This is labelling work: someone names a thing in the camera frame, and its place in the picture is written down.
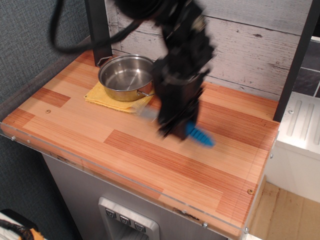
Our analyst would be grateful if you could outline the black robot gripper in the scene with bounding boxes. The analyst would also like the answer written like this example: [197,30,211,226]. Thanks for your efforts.
[151,58,204,140]

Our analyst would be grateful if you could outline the blue handled metal fork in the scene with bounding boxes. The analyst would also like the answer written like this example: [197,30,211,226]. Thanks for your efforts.
[136,106,216,148]

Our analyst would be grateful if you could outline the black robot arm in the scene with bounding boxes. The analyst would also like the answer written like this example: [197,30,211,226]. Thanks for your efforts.
[115,0,214,147]

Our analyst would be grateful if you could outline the stainless steel pot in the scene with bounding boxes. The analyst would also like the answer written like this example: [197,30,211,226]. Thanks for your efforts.
[98,54,155,102]

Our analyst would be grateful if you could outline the yellow folded cloth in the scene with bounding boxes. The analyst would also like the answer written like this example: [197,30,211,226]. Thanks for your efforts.
[84,82,153,116]

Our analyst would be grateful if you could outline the clear acrylic table edge guard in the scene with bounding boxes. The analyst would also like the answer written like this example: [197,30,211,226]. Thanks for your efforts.
[1,117,279,240]

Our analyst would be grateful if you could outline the white ribbed toy sink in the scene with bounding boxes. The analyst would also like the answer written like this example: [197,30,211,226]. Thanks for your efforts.
[264,92,320,202]

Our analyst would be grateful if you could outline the silver dispenser panel with buttons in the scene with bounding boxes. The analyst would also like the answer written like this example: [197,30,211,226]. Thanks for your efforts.
[98,197,161,240]

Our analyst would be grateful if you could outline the orange and black object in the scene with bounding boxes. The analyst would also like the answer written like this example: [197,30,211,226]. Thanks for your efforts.
[0,208,46,240]

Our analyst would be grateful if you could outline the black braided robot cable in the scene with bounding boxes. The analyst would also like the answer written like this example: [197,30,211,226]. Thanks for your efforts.
[49,0,143,55]

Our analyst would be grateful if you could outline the left dark metal post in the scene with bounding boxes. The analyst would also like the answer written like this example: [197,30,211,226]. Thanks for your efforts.
[84,0,113,67]

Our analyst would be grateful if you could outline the dark metal post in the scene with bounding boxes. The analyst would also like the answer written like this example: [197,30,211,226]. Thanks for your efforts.
[84,0,113,67]
[273,0,320,123]

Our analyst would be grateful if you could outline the right dark metal post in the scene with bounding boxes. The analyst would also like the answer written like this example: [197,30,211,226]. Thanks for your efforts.
[273,0,320,123]

